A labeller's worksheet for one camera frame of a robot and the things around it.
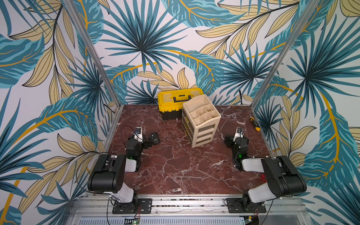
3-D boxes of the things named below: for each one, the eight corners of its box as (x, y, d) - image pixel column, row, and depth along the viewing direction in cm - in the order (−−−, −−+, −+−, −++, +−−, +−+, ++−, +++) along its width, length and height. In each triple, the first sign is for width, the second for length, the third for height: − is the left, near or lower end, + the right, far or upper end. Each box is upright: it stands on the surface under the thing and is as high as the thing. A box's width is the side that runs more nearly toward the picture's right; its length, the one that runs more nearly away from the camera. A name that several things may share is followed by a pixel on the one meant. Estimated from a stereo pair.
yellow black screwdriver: (256, 131, 107) (258, 130, 105) (249, 118, 115) (250, 117, 113) (260, 131, 107) (261, 129, 105) (252, 118, 115) (253, 116, 113)
